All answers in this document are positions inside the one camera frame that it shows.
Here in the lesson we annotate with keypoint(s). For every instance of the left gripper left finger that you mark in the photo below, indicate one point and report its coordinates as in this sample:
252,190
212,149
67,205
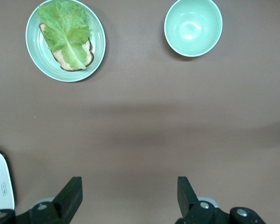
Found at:
67,200

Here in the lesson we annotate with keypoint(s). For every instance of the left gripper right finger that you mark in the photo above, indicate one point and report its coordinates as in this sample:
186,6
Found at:
189,205

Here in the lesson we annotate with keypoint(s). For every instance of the white toaster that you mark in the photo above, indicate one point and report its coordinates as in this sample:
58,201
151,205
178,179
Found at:
0,177

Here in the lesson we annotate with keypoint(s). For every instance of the brown table cloth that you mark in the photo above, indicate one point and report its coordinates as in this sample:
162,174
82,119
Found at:
140,116

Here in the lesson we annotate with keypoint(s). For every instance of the pale green plate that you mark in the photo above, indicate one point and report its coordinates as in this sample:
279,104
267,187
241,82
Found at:
37,58

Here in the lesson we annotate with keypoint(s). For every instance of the toasted bread slice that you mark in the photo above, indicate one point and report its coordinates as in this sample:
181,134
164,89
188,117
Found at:
87,56

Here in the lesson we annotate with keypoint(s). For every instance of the green lettuce leaf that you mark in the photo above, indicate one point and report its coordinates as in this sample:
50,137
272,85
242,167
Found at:
65,35

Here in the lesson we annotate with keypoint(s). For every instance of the pale green bowl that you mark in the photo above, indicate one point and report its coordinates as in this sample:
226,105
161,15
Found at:
191,30

